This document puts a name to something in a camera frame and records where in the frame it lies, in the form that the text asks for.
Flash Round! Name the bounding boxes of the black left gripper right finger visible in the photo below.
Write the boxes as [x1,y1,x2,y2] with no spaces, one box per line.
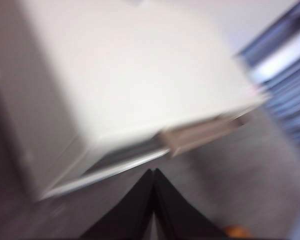
[153,168,229,240]

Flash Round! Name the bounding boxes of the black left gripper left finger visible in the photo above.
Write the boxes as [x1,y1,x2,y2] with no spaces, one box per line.
[79,169,154,240]

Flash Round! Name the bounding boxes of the glass oven door beige handle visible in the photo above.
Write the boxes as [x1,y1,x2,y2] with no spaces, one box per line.
[39,99,270,201]

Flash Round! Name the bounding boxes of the white Toshiba toaster oven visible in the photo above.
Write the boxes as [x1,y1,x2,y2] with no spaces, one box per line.
[0,0,271,201]

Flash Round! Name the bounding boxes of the orange pumpkin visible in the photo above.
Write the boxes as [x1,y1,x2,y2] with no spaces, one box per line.
[223,224,253,239]

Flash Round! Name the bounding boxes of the blue striped panel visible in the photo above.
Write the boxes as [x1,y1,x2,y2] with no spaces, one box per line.
[236,0,300,144]

